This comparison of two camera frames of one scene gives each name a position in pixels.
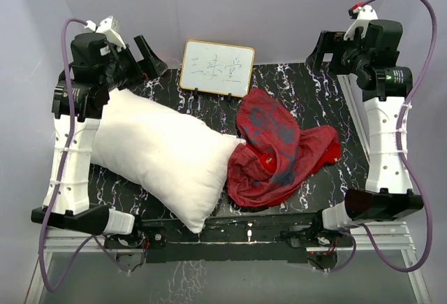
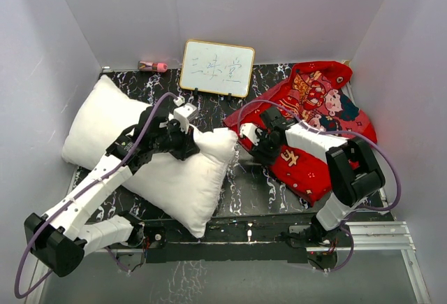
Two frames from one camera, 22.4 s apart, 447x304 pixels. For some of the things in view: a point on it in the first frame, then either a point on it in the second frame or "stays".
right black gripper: (328, 42) → (259, 152)
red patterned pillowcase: (278, 158) → (318, 97)
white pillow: (178, 165) stays
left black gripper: (138, 75) → (188, 146)
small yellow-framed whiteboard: (216, 68) stays
